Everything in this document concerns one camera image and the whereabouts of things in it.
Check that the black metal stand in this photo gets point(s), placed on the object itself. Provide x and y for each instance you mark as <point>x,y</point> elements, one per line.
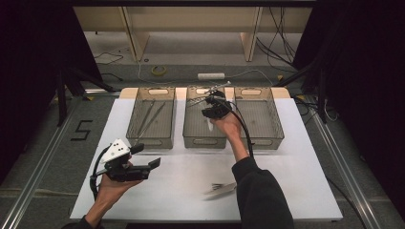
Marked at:
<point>321,95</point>
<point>62,95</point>

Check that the transparent grey plastic bin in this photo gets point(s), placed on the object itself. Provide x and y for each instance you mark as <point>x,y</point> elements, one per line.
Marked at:
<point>261,119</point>
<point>153,119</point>
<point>197,124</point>

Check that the metal chopstick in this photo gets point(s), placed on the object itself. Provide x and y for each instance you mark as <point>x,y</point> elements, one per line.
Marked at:
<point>146,117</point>
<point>153,118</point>

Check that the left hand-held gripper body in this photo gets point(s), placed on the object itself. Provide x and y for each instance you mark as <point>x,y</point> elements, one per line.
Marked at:
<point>116,152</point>

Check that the beige wooden shelf unit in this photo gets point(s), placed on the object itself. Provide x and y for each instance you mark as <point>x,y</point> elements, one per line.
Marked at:
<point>191,19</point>

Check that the person's left hand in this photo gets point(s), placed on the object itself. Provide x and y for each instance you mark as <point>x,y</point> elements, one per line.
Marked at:
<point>111,192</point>

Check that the yellow tape roll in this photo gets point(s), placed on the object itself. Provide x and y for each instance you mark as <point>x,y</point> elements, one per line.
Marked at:
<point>154,70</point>

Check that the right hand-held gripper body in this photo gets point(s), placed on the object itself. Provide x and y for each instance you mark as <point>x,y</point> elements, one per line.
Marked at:
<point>218,110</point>

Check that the aluminium floor rail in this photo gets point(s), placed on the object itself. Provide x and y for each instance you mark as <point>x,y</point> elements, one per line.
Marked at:
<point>38,173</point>
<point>345,171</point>

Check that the black curtain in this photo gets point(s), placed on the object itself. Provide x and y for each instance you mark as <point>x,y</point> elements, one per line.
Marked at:
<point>31,63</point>
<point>366,79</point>

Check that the white power strip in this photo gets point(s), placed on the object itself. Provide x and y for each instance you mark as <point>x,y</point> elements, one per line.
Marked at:
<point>210,76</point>

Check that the person's right hand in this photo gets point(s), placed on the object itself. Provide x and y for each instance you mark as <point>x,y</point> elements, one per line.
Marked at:
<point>229,125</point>

